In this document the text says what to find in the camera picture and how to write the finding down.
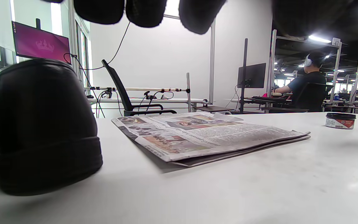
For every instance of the person's left hand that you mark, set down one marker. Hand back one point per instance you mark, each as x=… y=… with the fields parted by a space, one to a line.
x=200 y=15

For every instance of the printed newspaper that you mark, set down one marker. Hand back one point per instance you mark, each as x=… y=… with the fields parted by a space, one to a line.
x=197 y=133

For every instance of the shoe polish jar red label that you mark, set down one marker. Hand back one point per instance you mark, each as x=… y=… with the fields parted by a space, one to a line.
x=340 y=123

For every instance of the black leather shoe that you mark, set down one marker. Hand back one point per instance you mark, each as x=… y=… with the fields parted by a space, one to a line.
x=42 y=124

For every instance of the black monitor on stand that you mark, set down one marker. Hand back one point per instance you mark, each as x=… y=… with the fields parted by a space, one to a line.
x=252 y=76

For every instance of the brown wooden side table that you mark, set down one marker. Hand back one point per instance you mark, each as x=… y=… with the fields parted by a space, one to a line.
x=213 y=109

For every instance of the white background desk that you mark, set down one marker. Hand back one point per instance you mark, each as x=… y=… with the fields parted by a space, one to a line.
x=154 y=100

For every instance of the metal rod with clamps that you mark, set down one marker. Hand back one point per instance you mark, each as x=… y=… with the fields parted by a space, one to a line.
x=135 y=89

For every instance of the black office chair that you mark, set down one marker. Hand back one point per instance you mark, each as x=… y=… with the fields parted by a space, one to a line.
x=120 y=87

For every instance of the ceiling light strip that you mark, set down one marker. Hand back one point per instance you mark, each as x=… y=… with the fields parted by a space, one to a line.
x=318 y=39

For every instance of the white sign plate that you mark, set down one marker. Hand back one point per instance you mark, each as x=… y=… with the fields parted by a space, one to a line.
x=336 y=41

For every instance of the monitor with purple screen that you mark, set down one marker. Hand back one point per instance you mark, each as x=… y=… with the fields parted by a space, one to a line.
x=39 y=43

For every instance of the white aluminium frame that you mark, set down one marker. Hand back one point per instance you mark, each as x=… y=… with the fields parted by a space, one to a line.
x=212 y=62

